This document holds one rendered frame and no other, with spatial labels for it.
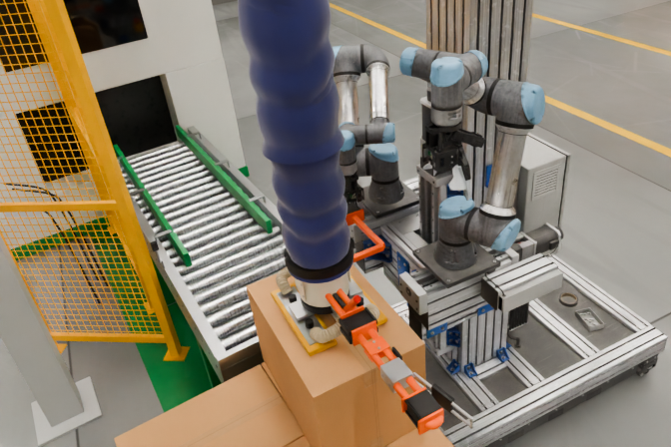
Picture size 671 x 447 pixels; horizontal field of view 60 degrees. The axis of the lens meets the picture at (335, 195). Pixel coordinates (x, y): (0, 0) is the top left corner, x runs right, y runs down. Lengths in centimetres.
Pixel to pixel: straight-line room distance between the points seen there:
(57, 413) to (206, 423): 114
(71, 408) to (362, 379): 183
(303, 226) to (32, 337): 165
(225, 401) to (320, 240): 90
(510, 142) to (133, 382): 237
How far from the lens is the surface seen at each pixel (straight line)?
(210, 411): 239
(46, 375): 315
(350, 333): 175
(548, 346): 299
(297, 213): 169
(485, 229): 191
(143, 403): 327
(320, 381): 185
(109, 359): 358
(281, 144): 157
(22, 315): 293
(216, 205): 352
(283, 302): 207
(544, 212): 243
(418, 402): 157
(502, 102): 182
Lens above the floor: 235
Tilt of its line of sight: 32 degrees down
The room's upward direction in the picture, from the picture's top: 7 degrees counter-clockwise
